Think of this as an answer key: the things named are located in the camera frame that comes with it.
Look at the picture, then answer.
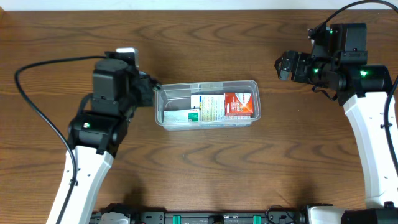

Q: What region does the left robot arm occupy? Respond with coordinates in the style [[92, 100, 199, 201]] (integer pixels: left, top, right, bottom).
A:
[[47, 47, 161, 223]]

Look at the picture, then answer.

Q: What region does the left black cable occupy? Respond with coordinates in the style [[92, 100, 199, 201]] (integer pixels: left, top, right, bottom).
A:
[[14, 55, 108, 224]]

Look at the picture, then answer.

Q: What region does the clear plastic container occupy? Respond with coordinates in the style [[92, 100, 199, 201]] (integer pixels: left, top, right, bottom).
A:
[[155, 80, 261, 131]]

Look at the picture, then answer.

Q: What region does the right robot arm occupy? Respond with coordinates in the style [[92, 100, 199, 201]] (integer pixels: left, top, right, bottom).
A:
[[275, 23, 397, 223]]

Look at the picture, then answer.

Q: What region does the black mounting rail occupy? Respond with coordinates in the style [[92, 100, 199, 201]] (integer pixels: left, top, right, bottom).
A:
[[89, 203, 309, 224]]

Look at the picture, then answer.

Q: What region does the white Panadol box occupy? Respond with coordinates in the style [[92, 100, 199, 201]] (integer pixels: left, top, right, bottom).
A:
[[164, 109, 201, 124]]

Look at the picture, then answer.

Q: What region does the red orange medicine box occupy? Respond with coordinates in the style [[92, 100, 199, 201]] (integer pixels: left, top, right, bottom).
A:
[[224, 93, 254, 116]]

